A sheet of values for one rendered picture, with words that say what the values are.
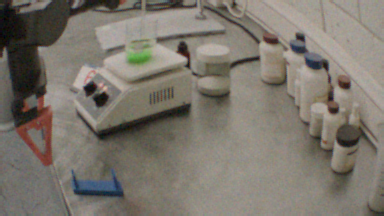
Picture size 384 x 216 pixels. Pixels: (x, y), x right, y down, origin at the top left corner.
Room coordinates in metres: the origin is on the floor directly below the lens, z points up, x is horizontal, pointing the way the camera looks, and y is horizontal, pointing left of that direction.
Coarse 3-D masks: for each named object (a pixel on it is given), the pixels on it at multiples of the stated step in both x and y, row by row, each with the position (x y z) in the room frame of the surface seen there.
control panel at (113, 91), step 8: (96, 80) 1.21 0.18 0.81; (104, 80) 1.19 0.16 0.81; (112, 88) 1.16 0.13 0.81; (80, 96) 1.19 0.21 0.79; (88, 96) 1.18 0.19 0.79; (112, 96) 1.14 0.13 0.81; (88, 104) 1.16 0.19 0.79; (104, 104) 1.13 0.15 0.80; (88, 112) 1.13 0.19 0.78; (96, 112) 1.12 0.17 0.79
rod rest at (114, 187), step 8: (72, 176) 0.88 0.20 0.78; (112, 176) 0.91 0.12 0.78; (72, 184) 0.90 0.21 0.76; (80, 184) 0.90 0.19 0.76; (88, 184) 0.90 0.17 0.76; (96, 184) 0.91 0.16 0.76; (104, 184) 0.91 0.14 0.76; (112, 184) 0.92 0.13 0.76; (120, 184) 0.92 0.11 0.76; (80, 192) 0.88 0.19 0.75; (88, 192) 0.89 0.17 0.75; (96, 192) 0.89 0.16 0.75; (104, 192) 0.89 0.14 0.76; (112, 192) 0.90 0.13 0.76; (120, 192) 0.90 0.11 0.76
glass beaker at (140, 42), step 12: (132, 24) 1.24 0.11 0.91; (144, 24) 1.25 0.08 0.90; (156, 24) 1.21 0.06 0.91; (132, 36) 1.19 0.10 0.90; (144, 36) 1.19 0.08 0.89; (156, 36) 1.21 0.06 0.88; (132, 48) 1.19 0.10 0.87; (144, 48) 1.19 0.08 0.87; (156, 48) 1.21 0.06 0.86; (132, 60) 1.19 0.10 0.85; (144, 60) 1.19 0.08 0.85
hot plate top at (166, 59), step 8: (160, 48) 1.27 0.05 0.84; (112, 56) 1.25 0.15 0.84; (120, 56) 1.25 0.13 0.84; (160, 56) 1.23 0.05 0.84; (168, 56) 1.22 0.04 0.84; (176, 56) 1.22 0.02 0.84; (104, 64) 1.23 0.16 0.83; (112, 64) 1.21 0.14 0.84; (120, 64) 1.20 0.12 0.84; (144, 64) 1.19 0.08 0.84; (152, 64) 1.19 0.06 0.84; (160, 64) 1.19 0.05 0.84; (168, 64) 1.19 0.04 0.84; (176, 64) 1.19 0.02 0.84; (184, 64) 1.20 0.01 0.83; (120, 72) 1.17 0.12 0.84; (128, 72) 1.16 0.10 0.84; (136, 72) 1.16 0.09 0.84; (144, 72) 1.16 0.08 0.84; (152, 72) 1.17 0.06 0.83; (128, 80) 1.15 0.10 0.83
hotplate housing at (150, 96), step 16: (112, 80) 1.18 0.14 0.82; (144, 80) 1.17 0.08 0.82; (160, 80) 1.17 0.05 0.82; (176, 80) 1.19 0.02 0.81; (128, 96) 1.13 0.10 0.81; (144, 96) 1.15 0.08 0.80; (160, 96) 1.17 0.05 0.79; (176, 96) 1.18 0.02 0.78; (192, 96) 1.21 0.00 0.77; (80, 112) 1.17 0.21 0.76; (112, 112) 1.12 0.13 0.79; (128, 112) 1.13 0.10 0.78; (144, 112) 1.15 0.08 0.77; (160, 112) 1.17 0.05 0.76; (96, 128) 1.10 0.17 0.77; (112, 128) 1.12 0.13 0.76
